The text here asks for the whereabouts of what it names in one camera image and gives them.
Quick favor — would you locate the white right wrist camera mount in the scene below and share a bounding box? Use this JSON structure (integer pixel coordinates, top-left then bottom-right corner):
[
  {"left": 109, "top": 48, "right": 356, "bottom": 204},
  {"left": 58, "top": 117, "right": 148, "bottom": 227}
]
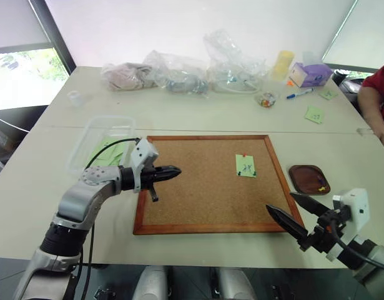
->
[{"left": 325, "top": 187, "right": 371, "bottom": 262}]

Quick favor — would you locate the clear plastic container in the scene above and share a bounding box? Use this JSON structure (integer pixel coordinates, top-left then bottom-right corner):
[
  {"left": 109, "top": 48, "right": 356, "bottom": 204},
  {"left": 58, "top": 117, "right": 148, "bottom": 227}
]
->
[{"left": 66, "top": 115, "right": 137, "bottom": 176}]

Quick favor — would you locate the tall clear plastic cup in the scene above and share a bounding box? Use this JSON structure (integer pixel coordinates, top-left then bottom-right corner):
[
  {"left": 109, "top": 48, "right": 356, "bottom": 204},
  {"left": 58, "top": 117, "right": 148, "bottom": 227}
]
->
[{"left": 302, "top": 51, "right": 318, "bottom": 67}]

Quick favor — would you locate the purple tissue box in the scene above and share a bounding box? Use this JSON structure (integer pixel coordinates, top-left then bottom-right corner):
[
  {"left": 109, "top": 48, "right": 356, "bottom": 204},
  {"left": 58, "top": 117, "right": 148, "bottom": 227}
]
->
[{"left": 288, "top": 61, "right": 334, "bottom": 89}]

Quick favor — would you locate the person in red shirt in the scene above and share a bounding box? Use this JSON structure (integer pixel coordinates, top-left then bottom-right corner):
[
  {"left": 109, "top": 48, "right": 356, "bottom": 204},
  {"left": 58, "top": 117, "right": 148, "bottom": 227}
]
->
[{"left": 357, "top": 57, "right": 384, "bottom": 156}]

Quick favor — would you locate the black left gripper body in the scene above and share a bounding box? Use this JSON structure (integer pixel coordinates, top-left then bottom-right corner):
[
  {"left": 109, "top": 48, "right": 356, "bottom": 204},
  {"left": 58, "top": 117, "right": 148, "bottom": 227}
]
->
[{"left": 138, "top": 169, "right": 160, "bottom": 203}]

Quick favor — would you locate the yellow plastic cup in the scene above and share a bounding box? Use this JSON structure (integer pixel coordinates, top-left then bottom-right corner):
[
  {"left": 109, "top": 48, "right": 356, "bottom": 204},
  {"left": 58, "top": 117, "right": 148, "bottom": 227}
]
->
[{"left": 270, "top": 49, "right": 296, "bottom": 82}]

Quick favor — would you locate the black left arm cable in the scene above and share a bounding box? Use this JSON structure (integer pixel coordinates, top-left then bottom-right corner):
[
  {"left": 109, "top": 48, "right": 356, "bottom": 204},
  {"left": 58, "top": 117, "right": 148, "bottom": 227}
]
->
[{"left": 81, "top": 136, "right": 142, "bottom": 300}]

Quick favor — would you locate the blue and white marker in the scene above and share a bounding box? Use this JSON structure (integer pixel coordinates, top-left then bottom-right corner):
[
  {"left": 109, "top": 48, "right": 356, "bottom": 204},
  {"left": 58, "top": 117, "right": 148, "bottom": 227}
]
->
[{"left": 285, "top": 87, "right": 315, "bottom": 101}]

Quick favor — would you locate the plastic bag with grey items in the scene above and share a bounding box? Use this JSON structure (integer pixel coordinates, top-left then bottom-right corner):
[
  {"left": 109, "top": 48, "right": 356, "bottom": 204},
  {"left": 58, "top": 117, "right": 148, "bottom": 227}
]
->
[{"left": 142, "top": 49, "right": 212, "bottom": 95}]

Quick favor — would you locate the clear bag with white cable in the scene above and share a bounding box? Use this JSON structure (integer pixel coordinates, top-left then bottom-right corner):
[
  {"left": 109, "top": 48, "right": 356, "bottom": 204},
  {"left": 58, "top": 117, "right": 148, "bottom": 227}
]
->
[{"left": 203, "top": 29, "right": 268, "bottom": 95}]

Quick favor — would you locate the brown wooden tray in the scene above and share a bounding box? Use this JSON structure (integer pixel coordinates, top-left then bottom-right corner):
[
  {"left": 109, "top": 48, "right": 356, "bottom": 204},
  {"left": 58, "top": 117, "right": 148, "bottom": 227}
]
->
[{"left": 287, "top": 164, "right": 332, "bottom": 196}]

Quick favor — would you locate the stack of green notes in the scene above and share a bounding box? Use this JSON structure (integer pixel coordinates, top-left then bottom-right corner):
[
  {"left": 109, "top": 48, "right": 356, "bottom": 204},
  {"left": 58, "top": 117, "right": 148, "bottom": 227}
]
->
[{"left": 87, "top": 137, "right": 130, "bottom": 166}]

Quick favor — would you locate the plastic bag with pink cloth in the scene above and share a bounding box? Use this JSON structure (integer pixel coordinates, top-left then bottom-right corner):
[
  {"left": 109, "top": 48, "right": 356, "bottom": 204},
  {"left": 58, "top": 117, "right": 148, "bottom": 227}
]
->
[{"left": 100, "top": 61, "right": 155, "bottom": 93}]

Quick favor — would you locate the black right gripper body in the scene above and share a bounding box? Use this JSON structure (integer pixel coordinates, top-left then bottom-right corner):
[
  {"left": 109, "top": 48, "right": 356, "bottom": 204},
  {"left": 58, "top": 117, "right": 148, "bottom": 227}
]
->
[{"left": 298, "top": 207, "right": 352, "bottom": 254}]

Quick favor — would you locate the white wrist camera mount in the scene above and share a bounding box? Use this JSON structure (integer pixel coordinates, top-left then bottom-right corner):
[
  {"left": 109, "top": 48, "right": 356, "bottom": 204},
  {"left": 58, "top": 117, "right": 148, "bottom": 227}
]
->
[
  {"left": 129, "top": 138, "right": 160, "bottom": 193},
  {"left": 325, "top": 187, "right": 371, "bottom": 262}
]

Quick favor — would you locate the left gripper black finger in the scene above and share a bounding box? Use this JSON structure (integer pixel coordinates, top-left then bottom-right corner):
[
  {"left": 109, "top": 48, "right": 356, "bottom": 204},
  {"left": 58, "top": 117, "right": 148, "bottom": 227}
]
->
[
  {"left": 153, "top": 172, "right": 182, "bottom": 183},
  {"left": 153, "top": 164, "right": 182, "bottom": 174}
]

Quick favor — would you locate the green sticky note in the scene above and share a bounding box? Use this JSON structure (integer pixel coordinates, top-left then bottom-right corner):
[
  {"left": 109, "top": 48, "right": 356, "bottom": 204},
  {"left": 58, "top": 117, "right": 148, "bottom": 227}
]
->
[
  {"left": 303, "top": 104, "right": 325, "bottom": 125},
  {"left": 317, "top": 88, "right": 338, "bottom": 102}
]

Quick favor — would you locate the wood-framed cork board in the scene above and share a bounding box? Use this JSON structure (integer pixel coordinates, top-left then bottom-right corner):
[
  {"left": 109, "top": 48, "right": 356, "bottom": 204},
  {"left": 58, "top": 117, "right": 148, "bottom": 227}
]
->
[{"left": 132, "top": 134, "right": 306, "bottom": 236}]

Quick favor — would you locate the green note with blue writing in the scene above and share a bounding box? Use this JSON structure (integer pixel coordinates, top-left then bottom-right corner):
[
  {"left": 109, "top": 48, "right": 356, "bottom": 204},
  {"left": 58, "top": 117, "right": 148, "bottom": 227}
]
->
[{"left": 235, "top": 154, "right": 258, "bottom": 179}]

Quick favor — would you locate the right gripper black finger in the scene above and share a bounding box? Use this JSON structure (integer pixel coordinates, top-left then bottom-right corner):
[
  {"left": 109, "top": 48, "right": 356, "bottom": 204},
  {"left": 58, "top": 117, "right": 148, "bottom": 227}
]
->
[
  {"left": 289, "top": 191, "right": 333, "bottom": 219},
  {"left": 265, "top": 204, "right": 310, "bottom": 248}
]

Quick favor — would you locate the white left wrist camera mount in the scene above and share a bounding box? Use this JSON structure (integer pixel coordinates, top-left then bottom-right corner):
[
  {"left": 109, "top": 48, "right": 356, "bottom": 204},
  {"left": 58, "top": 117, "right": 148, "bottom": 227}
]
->
[{"left": 129, "top": 138, "right": 160, "bottom": 193}]

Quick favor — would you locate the silver rounded robot leg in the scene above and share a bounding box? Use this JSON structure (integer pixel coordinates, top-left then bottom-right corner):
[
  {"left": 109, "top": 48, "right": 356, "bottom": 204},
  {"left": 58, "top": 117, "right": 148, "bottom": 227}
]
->
[
  {"left": 137, "top": 265, "right": 168, "bottom": 300},
  {"left": 217, "top": 267, "right": 258, "bottom": 300}
]

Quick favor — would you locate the black chair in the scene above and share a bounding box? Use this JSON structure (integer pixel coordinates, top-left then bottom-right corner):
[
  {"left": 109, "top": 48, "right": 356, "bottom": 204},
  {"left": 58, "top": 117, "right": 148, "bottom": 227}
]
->
[{"left": 331, "top": 69, "right": 369, "bottom": 95}]

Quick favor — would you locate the small bowl of pushpins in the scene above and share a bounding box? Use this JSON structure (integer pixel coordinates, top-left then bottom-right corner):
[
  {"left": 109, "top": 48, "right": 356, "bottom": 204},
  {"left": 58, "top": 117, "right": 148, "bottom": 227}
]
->
[{"left": 255, "top": 91, "right": 280, "bottom": 109}]

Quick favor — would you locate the small clear plastic cup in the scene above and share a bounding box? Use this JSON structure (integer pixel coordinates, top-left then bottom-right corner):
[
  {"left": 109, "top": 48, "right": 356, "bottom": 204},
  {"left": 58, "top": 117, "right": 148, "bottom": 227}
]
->
[{"left": 67, "top": 90, "right": 84, "bottom": 108}]

